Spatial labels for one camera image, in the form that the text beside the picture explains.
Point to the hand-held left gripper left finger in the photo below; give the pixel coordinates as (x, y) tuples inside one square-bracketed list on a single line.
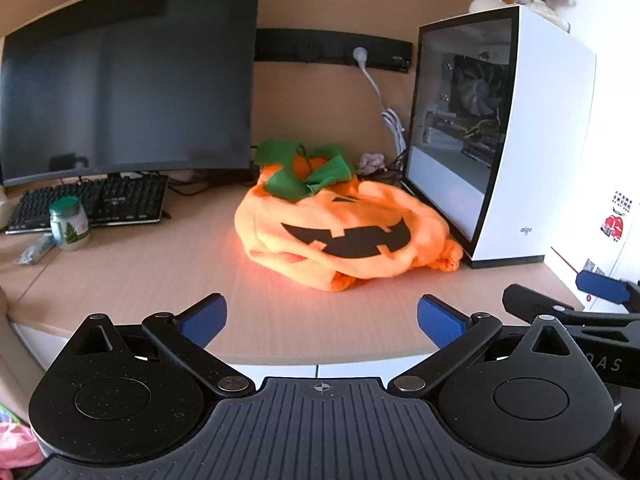
[(206, 321)]

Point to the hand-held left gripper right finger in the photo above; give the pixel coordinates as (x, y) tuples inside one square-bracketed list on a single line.
[(440, 321)]

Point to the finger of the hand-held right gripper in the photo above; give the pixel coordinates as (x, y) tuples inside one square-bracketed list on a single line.
[(607, 287), (535, 301)]

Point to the orange pumpkin costume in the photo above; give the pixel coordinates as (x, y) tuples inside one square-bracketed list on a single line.
[(345, 240)]

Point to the white box with red print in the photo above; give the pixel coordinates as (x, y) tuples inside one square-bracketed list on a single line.
[(617, 220)]

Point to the black mechanical keyboard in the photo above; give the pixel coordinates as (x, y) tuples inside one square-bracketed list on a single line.
[(110, 200)]

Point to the white glass computer case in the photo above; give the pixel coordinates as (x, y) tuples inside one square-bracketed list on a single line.
[(540, 135)]

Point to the green lid jar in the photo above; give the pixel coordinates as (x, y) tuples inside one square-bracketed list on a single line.
[(69, 225)]

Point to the crumpled tissue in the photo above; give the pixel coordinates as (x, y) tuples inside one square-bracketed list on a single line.
[(371, 162)]

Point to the small grey packet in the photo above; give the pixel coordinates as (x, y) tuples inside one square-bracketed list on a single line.
[(34, 251)]

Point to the pink cloth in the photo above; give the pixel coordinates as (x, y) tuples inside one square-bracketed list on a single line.
[(15, 440)]

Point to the black curved monitor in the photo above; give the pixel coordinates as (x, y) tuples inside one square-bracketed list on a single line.
[(125, 85)]

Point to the white flower pot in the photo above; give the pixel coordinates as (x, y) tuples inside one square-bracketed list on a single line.
[(552, 12)]

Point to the black wall power strip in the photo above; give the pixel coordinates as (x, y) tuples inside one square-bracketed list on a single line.
[(300, 50)]

